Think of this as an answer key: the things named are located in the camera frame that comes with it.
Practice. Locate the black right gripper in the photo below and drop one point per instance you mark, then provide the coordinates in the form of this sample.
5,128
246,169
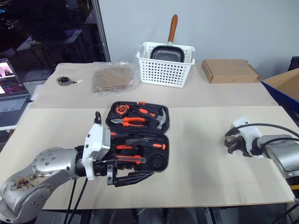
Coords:
244,151

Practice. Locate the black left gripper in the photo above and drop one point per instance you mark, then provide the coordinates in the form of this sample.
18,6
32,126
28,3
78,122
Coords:
102,169

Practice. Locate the orange black utility knife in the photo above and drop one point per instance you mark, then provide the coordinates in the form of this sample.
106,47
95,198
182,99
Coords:
130,159

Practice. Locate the black tool case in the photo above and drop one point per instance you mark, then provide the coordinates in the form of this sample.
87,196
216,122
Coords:
140,166

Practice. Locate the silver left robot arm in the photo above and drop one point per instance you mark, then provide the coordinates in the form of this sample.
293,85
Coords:
46,168

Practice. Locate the orange black tape measure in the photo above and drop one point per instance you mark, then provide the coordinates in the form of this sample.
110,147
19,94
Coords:
121,109

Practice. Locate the blue plastic bin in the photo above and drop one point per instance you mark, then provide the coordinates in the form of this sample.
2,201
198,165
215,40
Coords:
279,93

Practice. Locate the dark rounded shape under table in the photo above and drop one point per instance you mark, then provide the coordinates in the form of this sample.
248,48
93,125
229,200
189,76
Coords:
123,217
182,217

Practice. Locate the clear bag of brown paper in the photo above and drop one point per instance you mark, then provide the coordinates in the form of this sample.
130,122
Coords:
112,78

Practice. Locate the flat brown cardboard box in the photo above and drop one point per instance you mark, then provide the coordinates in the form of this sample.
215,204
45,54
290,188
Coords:
229,71

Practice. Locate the large open cardboard box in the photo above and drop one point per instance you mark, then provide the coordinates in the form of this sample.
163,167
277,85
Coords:
288,81

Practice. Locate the small round grey tin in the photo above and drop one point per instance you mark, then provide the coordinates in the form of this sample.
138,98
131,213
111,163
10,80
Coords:
63,80

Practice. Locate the white perforated plastic basket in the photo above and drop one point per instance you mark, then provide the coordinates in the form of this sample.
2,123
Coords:
161,74

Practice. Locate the black chair back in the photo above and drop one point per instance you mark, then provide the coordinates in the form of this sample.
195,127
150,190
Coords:
294,62

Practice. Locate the open grey laptop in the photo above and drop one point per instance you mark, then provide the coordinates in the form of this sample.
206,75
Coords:
11,105

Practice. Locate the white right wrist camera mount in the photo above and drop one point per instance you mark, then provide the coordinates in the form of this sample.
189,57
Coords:
247,133

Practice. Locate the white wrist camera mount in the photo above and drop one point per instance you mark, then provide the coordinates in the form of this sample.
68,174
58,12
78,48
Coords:
247,133
97,142

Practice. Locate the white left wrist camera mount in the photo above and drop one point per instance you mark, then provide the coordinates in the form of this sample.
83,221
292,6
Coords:
97,142

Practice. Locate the black table frame bar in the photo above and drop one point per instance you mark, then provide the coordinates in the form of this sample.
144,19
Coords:
213,215

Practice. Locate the grey metal window post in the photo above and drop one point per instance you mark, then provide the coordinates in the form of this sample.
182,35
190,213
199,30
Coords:
101,30

